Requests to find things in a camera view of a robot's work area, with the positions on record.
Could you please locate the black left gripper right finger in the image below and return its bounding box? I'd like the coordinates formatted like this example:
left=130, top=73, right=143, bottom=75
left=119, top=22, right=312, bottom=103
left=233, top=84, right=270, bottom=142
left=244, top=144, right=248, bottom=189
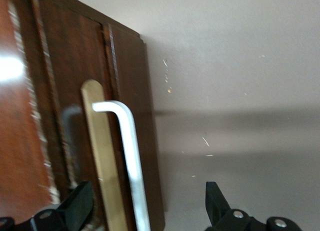
left=205, top=181, right=266, bottom=231

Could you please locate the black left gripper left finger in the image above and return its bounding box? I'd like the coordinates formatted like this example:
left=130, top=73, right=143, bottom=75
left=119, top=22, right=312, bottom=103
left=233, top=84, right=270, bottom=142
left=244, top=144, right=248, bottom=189
left=14, top=180, right=93, bottom=231

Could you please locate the wooden drawer with silver handle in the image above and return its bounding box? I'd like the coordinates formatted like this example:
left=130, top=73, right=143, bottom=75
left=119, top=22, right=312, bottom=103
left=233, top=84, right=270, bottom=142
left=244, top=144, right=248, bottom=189
left=29, top=0, right=152, bottom=231

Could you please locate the dark brown wooden cabinet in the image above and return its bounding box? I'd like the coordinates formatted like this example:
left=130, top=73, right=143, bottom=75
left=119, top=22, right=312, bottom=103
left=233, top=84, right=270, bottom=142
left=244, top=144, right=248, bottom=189
left=0, top=0, right=166, bottom=231

